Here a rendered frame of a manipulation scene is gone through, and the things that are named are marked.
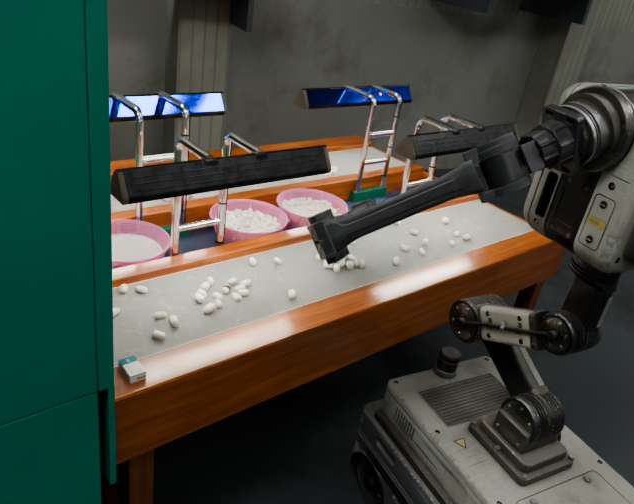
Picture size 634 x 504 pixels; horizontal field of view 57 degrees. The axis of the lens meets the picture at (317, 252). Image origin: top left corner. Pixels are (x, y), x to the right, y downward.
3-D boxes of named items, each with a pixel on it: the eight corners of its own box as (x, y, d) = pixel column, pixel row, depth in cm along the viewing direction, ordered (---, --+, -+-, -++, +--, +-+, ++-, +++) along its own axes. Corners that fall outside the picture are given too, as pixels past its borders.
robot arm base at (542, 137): (578, 174, 111) (585, 116, 104) (545, 190, 109) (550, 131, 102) (544, 158, 118) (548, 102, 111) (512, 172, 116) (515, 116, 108)
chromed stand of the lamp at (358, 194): (385, 195, 261) (408, 94, 240) (353, 202, 248) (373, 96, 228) (357, 179, 273) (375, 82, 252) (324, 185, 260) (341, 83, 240)
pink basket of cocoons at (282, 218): (298, 240, 210) (302, 216, 206) (256, 267, 189) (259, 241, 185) (238, 215, 220) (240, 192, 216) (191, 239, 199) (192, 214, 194)
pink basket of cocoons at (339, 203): (358, 234, 221) (362, 211, 217) (303, 248, 205) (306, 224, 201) (314, 206, 238) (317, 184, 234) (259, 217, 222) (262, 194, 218)
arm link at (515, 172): (551, 164, 107) (540, 136, 107) (507, 184, 104) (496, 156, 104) (521, 173, 116) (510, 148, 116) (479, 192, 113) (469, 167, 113)
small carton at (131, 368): (146, 378, 124) (146, 371, 123) (130, 384, 122) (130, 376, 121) (134, 362, 128) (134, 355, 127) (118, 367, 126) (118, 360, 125)
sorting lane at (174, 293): (537, 233, 237) (539, 228, 236) (84, 385, 126) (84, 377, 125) (478, 203, 256) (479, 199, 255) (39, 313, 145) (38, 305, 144)
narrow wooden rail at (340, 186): (419, 189, 280) (424, 167, 275) (3, 273, 169) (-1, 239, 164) (410, 184, 283) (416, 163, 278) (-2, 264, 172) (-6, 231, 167)
